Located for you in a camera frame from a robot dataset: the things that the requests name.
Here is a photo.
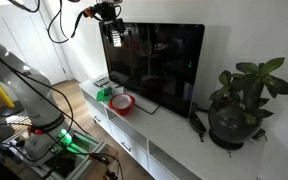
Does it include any black oval remote control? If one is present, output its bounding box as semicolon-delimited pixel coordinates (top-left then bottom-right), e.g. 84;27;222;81
188;111;207;135

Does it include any dark round plant pot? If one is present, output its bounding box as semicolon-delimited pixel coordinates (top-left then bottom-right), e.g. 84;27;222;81
207;99;262;145

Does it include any white TV cabinet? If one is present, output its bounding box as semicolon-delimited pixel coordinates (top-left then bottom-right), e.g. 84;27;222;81
78;78;268;180

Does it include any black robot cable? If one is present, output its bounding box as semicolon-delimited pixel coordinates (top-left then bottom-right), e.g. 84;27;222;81
0;42;92;164

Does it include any green leafy houseplant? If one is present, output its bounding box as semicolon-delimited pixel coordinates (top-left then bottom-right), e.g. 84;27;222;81
209;57;288;126

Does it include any black power adapter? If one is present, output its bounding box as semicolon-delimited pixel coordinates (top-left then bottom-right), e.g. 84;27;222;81
250;128;269;142

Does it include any red bowl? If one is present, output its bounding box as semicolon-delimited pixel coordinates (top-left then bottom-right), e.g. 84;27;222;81
107;93;136;117

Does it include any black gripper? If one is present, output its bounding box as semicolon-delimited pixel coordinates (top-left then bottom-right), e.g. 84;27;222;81
95;2;127;48

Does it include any black pot saucer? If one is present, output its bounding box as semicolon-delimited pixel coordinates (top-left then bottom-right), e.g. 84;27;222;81
209;129;246;151

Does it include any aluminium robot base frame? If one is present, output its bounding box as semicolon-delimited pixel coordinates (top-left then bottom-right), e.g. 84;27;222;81
15;129;120;180

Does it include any grey flat device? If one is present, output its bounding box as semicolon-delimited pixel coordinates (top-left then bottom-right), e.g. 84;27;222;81
95;76;110;88

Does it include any green plastic box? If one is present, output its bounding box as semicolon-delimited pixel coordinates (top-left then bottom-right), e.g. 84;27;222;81
95;86;114;102

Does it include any black flat screen television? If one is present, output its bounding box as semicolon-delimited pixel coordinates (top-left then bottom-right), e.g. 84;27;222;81
98;21;206;119

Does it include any white door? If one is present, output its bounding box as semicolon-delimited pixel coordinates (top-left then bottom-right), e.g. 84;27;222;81
0;4;69;86

